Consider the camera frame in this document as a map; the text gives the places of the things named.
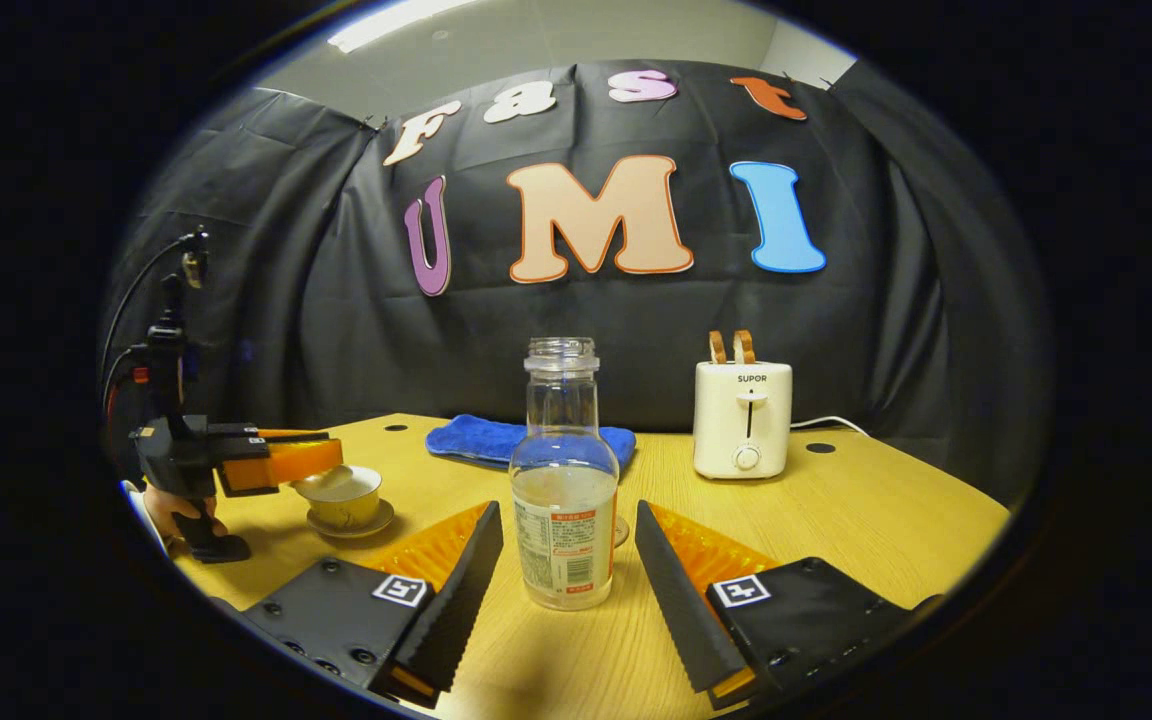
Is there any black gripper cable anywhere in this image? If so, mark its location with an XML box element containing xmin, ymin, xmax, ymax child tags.
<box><xmin>101</xmin><ymin>232</ymin><xmax>207</xmax><ymax>401</ymax></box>

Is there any yellow saucer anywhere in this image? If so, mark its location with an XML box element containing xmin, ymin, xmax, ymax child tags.
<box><xmin>306</xmin><ymin>498</ymin><xmax>395</xmax><ymax>539</ymax></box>

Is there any white toaster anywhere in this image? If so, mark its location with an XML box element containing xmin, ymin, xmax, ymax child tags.
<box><xmin>693</xmin><ymin>361</ymin><xmax>793</xmax><ymax>480</ymax></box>

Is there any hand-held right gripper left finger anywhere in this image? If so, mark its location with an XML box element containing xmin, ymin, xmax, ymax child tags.
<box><xmin>241</xmin><ymin>500</ymin><xmax>505</xmax><ymax>709</ymax></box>

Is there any black backdrop cloth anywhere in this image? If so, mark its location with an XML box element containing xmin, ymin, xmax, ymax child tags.
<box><xmin>101</xmin><ymin>55</ymin><xmax>1049</xmax><ymax>506</ymax></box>

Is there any white toaster cable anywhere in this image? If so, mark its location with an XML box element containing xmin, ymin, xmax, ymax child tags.
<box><xmin>789</xmin><ymin>416</ymin><xmax>870</xmax><ymax>438</ymax></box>

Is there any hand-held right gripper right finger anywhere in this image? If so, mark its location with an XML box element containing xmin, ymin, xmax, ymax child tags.
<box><xmin>634</xmin><ymin>500</ymin><xmax>947</xmax><ymax>713</ymax></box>

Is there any clear water bottle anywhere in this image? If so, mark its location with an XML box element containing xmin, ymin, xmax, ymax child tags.
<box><xmin>510</xmin><ymin>337</ymin><xmax>621</xmax><ymax>611</ymax></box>

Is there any blue towel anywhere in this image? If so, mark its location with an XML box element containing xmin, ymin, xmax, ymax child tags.
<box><xmin>425</xmin><ymin>414</ymin><xmax>637</xmax><ymax>469</ymax></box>

